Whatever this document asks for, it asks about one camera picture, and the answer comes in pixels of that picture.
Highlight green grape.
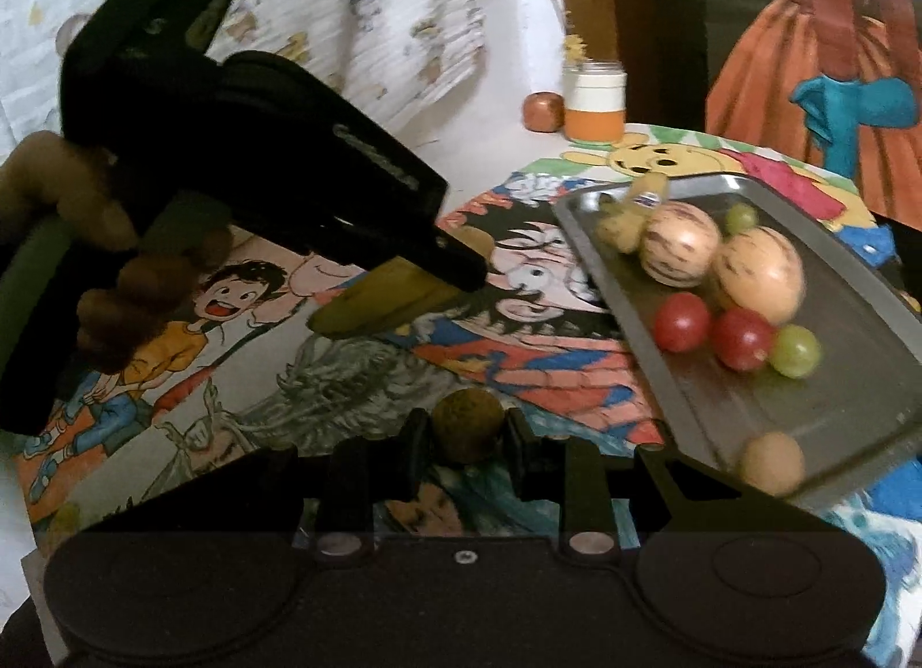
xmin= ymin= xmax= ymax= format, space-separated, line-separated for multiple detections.
xmin=725 ymin=203 xmax=759 ymax=236
xmin=769 ymin=324 xmax=822 ymax=379

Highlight colourful cartoon drawing mat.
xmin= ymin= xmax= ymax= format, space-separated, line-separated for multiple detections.
xmin=12 ymin=123 xmax=922 ymax=668

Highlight white patterned quilt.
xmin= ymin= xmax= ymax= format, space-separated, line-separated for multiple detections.
xmin=2 ymin=0 xmax=486 ymax=152

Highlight round tan fruit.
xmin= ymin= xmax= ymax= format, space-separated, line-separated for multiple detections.
xmin=739 ymin=432 xmax=806 ymax=496

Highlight striped pepino melon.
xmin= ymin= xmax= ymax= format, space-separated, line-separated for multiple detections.
xmin=713 ymin=227 xmax=806 ymax=326
xmin=639 ymin=201 xmax=722 ymax=289

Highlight left hand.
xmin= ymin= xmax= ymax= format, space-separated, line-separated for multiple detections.
xmin=2 ymin=131 xmax=233 ymax=379

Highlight red cherry tomato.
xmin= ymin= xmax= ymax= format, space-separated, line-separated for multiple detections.
xmin=711 ymin=307 xmax=777 ymax=373
xmin=653 ymin=292 xmax=711 ymax=353

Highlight girl in orange dress poster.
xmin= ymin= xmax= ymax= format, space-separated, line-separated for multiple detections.
xmin=706 ymin=0 xmax=920 ymax=229

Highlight white orange plastic jar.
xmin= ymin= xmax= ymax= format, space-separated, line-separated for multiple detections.
xmin=562 ymin=61 xmax=626 ymax=144

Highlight metal baking tray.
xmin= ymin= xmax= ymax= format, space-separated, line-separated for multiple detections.
xmin=555 ymin=173 xmax=920 ymax=507

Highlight round brown-green fruit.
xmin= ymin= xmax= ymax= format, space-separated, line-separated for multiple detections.
xmin=431 ymin=387 xmax=505 ymax=462

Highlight small brown onion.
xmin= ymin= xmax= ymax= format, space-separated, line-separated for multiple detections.
xmin=522 ymin=90 xmax=564 ymax=134

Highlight short yellow banana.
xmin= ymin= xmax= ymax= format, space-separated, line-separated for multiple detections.
xmin=595 ymin=172 xmax=669 ymax=254

